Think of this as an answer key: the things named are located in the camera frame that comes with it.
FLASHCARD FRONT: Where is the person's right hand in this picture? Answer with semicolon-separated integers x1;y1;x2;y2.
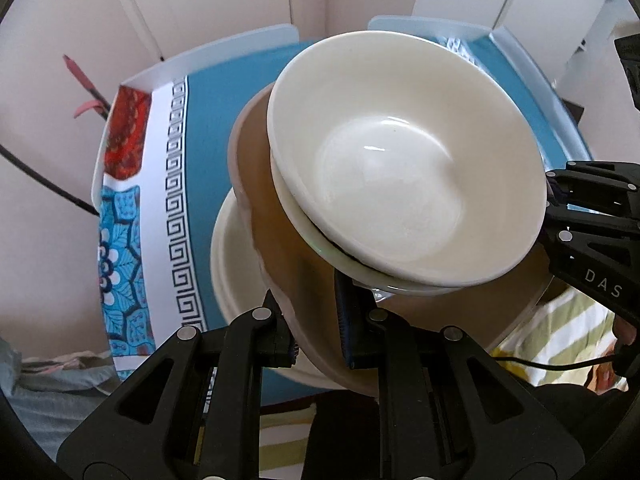
611;304;640;379

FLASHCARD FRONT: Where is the blue patterned tablecloth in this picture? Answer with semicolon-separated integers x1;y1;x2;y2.
91;34;594;407

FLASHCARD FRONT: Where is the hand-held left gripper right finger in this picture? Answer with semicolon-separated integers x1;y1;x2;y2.
334;271;587;480

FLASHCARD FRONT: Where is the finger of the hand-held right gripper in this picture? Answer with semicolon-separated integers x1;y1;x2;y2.
541;199;640;267
545;160;640;203

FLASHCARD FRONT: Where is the small white bowl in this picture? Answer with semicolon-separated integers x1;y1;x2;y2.
270;149;463;297
266;31;548;282

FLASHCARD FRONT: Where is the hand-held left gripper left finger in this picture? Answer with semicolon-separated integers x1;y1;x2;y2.
57;290;302;480

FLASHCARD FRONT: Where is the large cream bowl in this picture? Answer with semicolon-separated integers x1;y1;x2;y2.
209;187;347;392

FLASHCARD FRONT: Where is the grey clothing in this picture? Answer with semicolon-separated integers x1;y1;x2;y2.
0;335;125;463

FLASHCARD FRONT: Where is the brown plastic bowl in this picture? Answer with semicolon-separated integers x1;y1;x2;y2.
227;81;555;402

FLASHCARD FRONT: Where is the striped floor mat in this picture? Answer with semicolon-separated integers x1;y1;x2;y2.
192;284;632;480

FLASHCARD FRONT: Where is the black cable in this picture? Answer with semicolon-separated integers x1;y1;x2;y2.
491;354;627;375

